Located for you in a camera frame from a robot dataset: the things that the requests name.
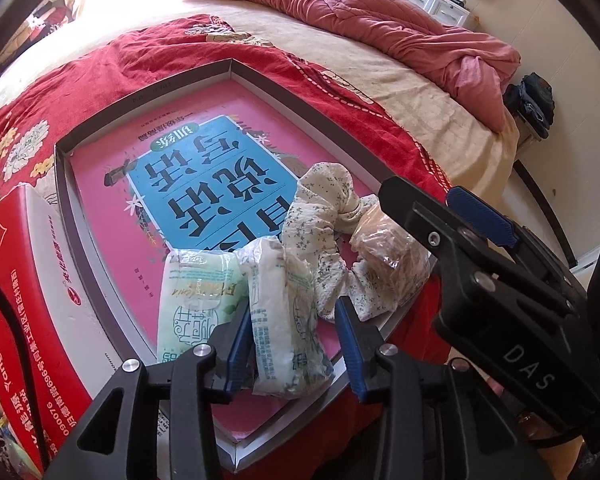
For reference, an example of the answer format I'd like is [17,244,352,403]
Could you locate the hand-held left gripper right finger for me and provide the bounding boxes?
[334,297,551,480]

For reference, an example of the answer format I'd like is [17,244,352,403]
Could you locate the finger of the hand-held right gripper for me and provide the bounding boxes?
[378,175,486,286]
[447,186,541,261]

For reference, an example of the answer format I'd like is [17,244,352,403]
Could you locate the black cable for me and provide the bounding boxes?
[0,269,51,466]

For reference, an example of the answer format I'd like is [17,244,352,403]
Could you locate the red tissue pack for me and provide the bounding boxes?
[0,185,156,476]

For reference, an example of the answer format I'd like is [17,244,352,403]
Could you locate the white floral cloth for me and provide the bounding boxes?
[281,161,381,322]

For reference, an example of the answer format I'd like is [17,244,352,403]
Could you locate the clear bag of brown material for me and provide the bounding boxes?
[350,203,433,306]

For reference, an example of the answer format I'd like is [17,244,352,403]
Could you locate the grey box lid tray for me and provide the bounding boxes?
[54,58,456,473]

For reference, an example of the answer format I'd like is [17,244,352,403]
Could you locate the pink quilt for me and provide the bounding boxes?
[181,0,522,133]

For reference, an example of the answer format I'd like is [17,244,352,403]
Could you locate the pink book with blue panel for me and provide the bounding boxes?
[70,72,396,436]

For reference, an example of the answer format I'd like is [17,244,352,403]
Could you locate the green white tissue packet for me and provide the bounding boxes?
[157,249,253,366]
[237,236,335,401]

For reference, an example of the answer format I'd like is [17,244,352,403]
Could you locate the pile of dark clothes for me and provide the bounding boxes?
[503,72,556,141]

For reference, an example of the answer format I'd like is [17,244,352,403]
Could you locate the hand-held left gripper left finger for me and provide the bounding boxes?
[45,304,255,480]

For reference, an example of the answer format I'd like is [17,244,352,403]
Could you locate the red floral blanket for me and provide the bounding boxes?
[0,14,456,480]

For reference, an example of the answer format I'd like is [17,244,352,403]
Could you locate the bed with cream sheet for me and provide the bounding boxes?
[0,0,523,221]

